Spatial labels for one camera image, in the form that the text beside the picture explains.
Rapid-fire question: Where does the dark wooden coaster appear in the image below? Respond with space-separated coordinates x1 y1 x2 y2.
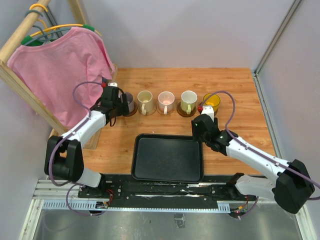
176 102 197 118
197 102 203 114
125 101 138 117

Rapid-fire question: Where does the purple mug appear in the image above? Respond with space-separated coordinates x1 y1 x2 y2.
124 92 135 113

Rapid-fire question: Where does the cream yellow mug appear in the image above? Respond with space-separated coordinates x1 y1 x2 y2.
137 90 154 115

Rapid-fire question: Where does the pale green mug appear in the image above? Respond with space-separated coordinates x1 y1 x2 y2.
180 90 198 115

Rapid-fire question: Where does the woven rattan coaster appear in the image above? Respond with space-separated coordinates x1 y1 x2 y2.
156 101 177 116
138 102 157 116

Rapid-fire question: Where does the yellow transparent cup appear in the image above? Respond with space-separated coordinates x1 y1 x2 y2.
203 93 221 114

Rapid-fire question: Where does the pink mug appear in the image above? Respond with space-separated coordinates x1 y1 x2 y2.
158 91 175 115

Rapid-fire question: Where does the black plastic tray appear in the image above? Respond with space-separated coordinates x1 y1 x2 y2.
131 133 204 183

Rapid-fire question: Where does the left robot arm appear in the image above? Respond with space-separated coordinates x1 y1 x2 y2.
44 82 130 198

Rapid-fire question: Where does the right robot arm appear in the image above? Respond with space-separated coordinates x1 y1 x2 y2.
191 114 316 214

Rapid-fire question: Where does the pink t-shirt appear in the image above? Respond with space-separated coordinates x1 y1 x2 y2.
7 27 115 129

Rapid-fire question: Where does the grey clothes hanger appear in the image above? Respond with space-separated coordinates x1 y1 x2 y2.
20 25 71 46

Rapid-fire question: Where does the yellow clothes hanger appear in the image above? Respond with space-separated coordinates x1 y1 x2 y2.
26 0 102 37

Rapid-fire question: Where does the wooden clothes rack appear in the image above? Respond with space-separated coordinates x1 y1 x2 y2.
0 0 119 150

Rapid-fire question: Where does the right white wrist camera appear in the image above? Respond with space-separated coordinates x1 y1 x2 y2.
201 105 215 122

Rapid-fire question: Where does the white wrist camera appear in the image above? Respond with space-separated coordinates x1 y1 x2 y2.
108 82 118 87
201 105 215 122

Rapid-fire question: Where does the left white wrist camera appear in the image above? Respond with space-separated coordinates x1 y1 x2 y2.
108 82 118 87

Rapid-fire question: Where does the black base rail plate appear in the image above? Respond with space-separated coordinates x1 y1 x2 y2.
77 174 258 208

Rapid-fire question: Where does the aluminium frame post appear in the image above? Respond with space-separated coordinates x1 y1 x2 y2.
253 0 303 75

